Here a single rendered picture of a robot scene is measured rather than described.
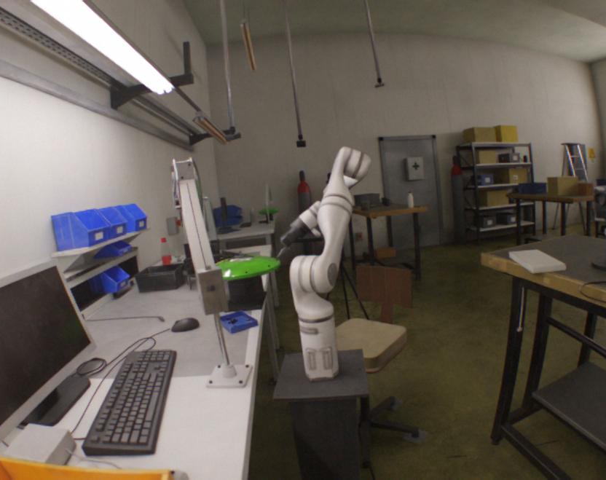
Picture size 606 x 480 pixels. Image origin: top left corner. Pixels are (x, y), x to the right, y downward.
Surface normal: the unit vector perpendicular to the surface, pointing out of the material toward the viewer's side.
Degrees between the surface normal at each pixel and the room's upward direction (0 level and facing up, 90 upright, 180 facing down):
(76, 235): 93
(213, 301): 90
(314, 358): 90
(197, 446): 0
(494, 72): 90
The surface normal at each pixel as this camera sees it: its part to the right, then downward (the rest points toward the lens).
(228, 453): -0.11, -0.98
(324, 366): -0.09, 0.17
